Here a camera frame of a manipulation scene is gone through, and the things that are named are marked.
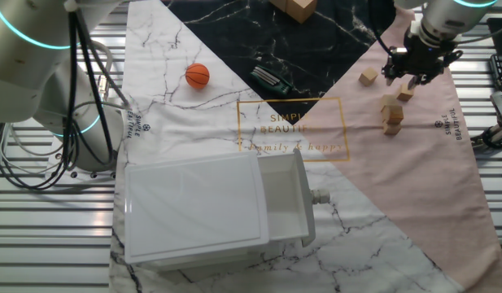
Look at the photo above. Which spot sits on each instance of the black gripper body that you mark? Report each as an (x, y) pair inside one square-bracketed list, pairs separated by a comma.
[(421, 59)]

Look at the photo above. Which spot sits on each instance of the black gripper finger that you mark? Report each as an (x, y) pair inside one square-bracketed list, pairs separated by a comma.
[(414, 81), (389, 73)]

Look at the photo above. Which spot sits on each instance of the small wooden cube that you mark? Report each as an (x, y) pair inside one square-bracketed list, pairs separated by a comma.
[(393, 114), (388, 100), (392, 129), (368, 76), (405, 93)]

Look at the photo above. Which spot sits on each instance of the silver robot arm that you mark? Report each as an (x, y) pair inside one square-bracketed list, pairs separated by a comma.
[(88, 130)]

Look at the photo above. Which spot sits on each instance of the black flat panel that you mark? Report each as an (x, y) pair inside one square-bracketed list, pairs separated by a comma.
[(500, 36)]

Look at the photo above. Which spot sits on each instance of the large wooden block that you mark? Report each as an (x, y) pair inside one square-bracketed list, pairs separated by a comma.
[(277, 3), (301, 8)]

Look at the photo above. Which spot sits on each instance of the marble and pink tablecloth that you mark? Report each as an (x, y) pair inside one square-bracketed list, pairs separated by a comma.
[(417, 203)]

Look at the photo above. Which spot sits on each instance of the white drawer with knob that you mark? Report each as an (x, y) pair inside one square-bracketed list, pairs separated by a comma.
[(283, 195)]

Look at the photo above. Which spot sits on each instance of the orange mini basketball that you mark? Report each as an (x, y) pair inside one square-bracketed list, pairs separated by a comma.
[(197, 76)]

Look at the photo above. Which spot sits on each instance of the white drawer cabinet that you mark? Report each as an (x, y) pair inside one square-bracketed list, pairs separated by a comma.
[(193, 203)]

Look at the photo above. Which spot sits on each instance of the silver ribbed depth camera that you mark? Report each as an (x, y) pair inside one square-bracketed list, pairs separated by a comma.
[(501, 108)]

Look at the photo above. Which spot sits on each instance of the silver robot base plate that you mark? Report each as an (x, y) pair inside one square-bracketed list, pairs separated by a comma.
[(84, 175)]

